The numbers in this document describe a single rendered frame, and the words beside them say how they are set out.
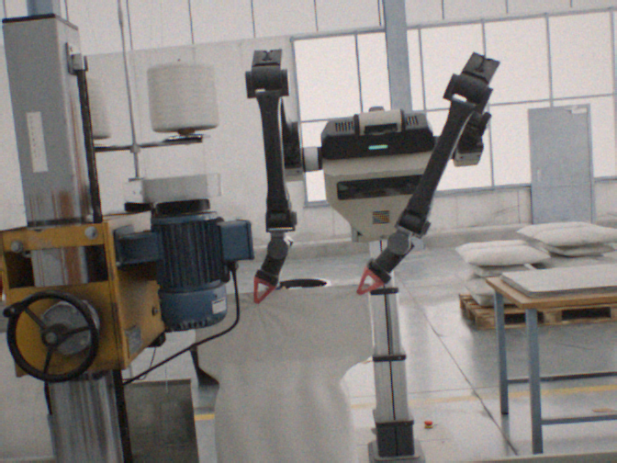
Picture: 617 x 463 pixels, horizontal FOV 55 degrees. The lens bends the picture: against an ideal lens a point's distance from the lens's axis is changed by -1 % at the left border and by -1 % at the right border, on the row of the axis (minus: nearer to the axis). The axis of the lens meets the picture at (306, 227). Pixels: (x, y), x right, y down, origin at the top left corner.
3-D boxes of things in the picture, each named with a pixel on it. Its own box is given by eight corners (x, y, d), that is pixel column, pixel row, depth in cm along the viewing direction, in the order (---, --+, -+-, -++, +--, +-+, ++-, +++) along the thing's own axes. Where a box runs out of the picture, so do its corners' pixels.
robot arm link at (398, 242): (431, 222, 163) (404, 209, 165) (430, 219, 152) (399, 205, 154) (413, 262, 163) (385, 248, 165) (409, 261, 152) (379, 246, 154)
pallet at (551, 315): (588, 298, 552) (588, 282, 551) (629, 320, 470) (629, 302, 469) (459, 307, 561) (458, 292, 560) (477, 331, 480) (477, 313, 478)
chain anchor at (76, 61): (92, 75, 125) (88, 46, 125) (82, 72, 120) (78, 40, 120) (78, 76, 125) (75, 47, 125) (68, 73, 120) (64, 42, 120)
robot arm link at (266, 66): (286, 35, 150) (247, 38, 151) (286, 77, 145) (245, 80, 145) (300, 133, 191) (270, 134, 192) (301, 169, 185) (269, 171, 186)
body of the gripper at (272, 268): (254, 275, 160) (264, 250, 159) (258, 269, 170) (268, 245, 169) (276, 285, 160) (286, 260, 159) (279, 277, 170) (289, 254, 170)
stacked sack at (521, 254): (540, 256, 508) (539, 242, 507) (552, 264, 466) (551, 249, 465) (461, 261, 520) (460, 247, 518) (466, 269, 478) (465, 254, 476)
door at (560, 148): (594, 233, 952) (588, 103, 933) (597, 234, 942) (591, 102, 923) (532, 239, 957) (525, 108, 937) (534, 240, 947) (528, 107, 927)
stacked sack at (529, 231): (589, 232, 544) (588, 218, 543) (609, 237, 502) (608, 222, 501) (517, 237, 551) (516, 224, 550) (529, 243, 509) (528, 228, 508)
